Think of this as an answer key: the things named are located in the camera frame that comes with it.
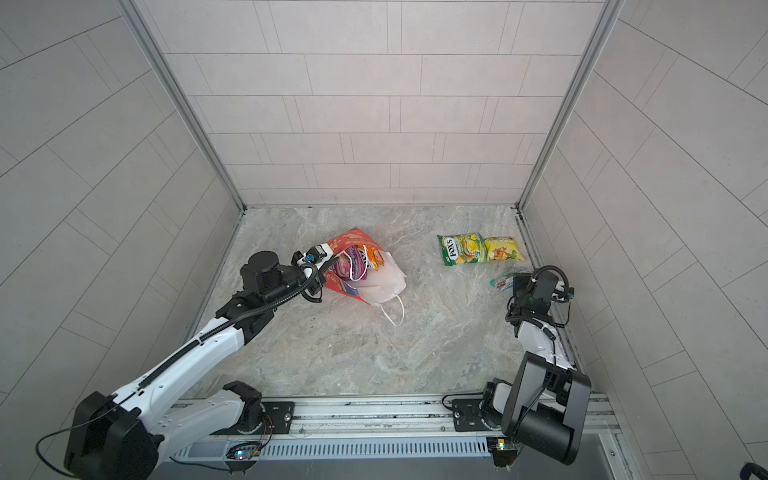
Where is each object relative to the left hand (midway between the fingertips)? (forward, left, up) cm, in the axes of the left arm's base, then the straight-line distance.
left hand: (341, 253), depth 73 cm
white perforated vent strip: (-38, +5, -23) cm, 45 cm away
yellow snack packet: (+16, -49, -20) cm, 55 cm away
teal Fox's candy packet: (+1, -45, -16) cm, 48 cm away
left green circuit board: (-40, +20, -21) cm, 49 cm away
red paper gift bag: (+1, -8, -19) cm, 21 cm away
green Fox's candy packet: (+18, -35, -22) cm, 45 cm away
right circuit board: (-38, -39, -24) cm, 59 cm away
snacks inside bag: (+8, -1, -16) cm, 18 cm away
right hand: (+5, -49, -13) cm, 51 cm away
